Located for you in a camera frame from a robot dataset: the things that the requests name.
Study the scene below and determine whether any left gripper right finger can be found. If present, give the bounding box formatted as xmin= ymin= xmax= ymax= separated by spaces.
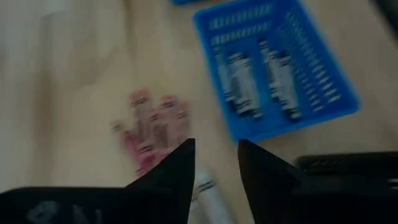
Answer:
xmin=238 ymin=139 xmax=398 ymax=224

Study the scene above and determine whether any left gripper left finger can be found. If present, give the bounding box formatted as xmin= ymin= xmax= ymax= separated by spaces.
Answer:
xmin=0 ymin=138 xmax=196 ymax=224

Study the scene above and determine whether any blue plastic basket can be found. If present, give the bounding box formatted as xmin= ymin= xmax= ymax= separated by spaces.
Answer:
xmin=192 ymin=0 xmax=361 ymax=144
xmin=169 ymin=0 xmax=203 ymax=6

